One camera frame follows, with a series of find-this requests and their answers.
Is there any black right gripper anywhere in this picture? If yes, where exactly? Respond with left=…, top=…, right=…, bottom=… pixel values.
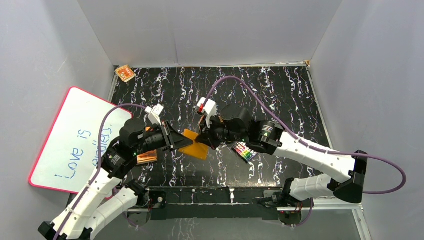
left=195, top=113, right=247, bottom=152

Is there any orange leather card holder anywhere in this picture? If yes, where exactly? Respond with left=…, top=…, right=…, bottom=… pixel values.
left=178, top=129, right=209, bottom=161

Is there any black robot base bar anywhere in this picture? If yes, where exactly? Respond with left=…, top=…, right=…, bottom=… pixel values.
left=117, top=186, right=314, bottom=229

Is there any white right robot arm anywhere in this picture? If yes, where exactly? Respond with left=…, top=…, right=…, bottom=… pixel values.
left=195, top=103, right=368, bottom=207

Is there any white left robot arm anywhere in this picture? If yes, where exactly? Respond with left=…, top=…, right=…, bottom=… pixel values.
left=38, top=118, right=194, bottom=240

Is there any small orange card box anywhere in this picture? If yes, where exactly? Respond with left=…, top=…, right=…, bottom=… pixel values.
left=115, top=65, right=136, bottom=83

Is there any orange Huckleberry Finn book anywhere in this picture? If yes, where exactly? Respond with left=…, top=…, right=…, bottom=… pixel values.
left=136, top=127, right=159, bottom=166

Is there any pack of coloured markers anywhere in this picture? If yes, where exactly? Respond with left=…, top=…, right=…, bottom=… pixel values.
left=231, top=142, right=258, bottom=163

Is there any pink framed whiteboard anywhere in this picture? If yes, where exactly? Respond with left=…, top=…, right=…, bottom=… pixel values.
left=28, top=86, right=132, bottom=193

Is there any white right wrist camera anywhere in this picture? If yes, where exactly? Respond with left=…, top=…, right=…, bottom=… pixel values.
left=196, top=97, right=217, bottom=128

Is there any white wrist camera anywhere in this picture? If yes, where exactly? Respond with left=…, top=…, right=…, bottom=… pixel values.
left=144, top=103, right=164, bottom=126
left=196, top=97, right=217, bottom=128

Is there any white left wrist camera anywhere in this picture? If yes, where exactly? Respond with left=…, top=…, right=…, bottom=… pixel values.
left=144, top=103, right=164, bottom=126

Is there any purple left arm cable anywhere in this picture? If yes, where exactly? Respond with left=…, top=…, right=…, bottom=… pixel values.
left=52, top=103, right=148, bottom=240

